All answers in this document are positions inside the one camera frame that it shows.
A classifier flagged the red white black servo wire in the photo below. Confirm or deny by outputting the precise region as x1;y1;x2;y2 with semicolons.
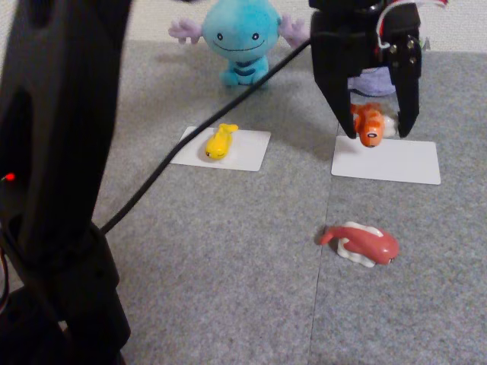
374;0;450;58

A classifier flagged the black cable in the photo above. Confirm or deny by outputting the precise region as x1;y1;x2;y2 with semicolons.
99;37;313;235

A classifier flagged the white card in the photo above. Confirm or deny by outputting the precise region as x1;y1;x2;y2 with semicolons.
170;126;272;172
330;135;441;186

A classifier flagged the purple Goomy plush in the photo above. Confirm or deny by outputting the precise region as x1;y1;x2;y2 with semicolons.
348;36;431;98

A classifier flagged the yellow egg sushi toy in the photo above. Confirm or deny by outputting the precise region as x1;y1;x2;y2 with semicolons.
205;122;240;160

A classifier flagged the grey carpet tile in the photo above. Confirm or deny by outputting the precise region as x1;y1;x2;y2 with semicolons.
310;49;487;365
91;40;345;365

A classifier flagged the blue Wooper plush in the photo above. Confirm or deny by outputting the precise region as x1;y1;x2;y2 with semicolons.
169;0;310;89

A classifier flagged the orange shrimp sushi toy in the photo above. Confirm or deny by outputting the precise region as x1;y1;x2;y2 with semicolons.
349;102;400;149

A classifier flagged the red tuna sushi toy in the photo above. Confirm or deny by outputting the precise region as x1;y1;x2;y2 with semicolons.
319;221;401;268

